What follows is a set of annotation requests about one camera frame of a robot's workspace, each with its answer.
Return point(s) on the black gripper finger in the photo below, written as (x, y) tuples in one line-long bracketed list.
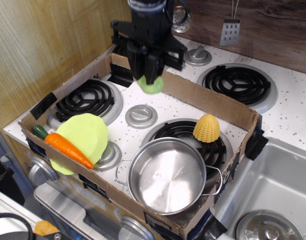
[(154, 65), (136, 56)]

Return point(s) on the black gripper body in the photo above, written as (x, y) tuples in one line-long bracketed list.
[(152, 30)]

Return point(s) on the light green toy broccoli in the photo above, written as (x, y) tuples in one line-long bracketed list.
[(151, 89)]

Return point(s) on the stainless steel pot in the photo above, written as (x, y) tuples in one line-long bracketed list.
[(167, 176)]

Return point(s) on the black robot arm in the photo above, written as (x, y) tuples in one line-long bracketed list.
[(145, 5)]

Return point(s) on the brown cardboard fence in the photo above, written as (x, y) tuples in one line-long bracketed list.
[(179, 98)]

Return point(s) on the hanging silver strainer ladle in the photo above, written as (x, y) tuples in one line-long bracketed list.
[(182, 19)]

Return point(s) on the back silver stove knob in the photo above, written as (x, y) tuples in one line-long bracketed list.
[(198, 57)]

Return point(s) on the silver stove knob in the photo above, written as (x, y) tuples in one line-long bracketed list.
[(198, 57), (141, 116), (110, 158)]

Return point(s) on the centre silver stove knob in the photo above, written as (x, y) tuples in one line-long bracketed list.
[(141, 116)]

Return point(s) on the front left black burner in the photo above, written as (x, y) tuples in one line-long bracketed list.
[(96, 96)]

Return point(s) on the hanging silver slotted spatula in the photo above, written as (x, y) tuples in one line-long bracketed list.
[(231, 27)]

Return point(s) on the yellow toy corn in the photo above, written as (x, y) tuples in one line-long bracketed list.
[(207, 129)]

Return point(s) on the light green plastic plate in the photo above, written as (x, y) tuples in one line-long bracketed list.
[(88, 133)]

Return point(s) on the back right black burner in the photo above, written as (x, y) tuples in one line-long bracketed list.
[(246, 84)]

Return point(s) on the front silver stove knob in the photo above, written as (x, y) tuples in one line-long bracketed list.
[(110, 158)]

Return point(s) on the front right black burner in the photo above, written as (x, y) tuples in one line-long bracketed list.
[(215, 154)]

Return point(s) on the orange toy carrot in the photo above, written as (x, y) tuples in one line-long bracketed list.
[(63, 145)]

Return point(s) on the left silver oven knob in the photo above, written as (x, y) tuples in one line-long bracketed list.
[(40, 172)]

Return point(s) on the silver oven knob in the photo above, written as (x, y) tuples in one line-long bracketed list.
[(40, 172), (133, 230)]

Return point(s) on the lower silver oven knob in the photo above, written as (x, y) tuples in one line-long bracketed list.
[(133, 230)]

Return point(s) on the grey toy sink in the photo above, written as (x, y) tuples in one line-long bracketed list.
[(275, 180)]

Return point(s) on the silver sink drain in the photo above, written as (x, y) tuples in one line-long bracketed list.
[(265, 225)]

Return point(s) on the orange object bottom left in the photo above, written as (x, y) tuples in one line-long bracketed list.
[(43, 228)]

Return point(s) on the grey oven door handle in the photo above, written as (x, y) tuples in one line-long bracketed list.
[(76, 216)]

